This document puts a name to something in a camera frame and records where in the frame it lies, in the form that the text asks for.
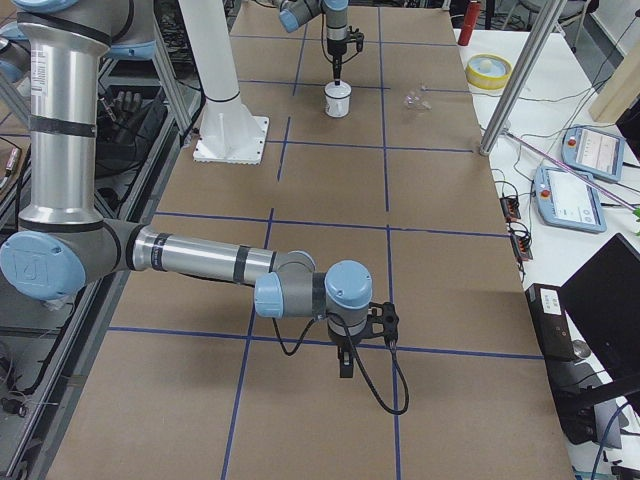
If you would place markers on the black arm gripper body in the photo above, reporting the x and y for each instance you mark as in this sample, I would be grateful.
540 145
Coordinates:
343 344

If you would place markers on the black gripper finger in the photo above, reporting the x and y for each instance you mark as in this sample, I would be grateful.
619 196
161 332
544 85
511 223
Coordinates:
345 363
337 69

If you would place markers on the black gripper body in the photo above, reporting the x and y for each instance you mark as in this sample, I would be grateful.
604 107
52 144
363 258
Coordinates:
335 46

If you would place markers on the clear glass funnel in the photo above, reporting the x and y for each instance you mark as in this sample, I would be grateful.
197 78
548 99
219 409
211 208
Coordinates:
417 99

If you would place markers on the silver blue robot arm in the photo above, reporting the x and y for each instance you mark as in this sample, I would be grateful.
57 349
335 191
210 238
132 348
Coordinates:
294 14
63 243

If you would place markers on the white enamel mug blue rim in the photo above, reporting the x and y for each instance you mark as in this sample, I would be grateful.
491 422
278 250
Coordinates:
337 108

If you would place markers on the red bottle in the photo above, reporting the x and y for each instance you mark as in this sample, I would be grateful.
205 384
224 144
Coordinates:
469 22

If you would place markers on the yellow rimmed bowl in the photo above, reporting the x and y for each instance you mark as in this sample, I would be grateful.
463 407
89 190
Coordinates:
488 71

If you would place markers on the brown paper table cover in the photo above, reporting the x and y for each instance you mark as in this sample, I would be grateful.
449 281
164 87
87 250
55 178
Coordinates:
190 384

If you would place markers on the black box on desk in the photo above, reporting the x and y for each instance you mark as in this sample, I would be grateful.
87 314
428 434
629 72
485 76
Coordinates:
550 322

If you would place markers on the orange black connector box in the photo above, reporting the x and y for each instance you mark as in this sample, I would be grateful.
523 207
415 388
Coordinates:
510 208

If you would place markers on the black laptop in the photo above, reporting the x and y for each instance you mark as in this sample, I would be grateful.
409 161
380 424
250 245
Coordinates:
602 300

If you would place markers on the near grey teach pendant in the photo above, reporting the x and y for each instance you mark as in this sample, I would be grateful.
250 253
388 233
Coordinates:
564 201

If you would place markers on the grey teach pendant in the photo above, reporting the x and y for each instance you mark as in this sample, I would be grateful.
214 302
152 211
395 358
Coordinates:
564 201
588 149

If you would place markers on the far grey teach pendant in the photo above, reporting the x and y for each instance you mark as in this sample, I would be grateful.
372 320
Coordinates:
588 149

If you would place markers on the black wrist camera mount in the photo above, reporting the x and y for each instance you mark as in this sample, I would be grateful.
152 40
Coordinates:
356 37
382 322

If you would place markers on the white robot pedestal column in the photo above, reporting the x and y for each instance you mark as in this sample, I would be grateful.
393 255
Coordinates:
229 133

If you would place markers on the aluminium frame post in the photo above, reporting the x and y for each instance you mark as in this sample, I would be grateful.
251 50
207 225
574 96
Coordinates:
533 46

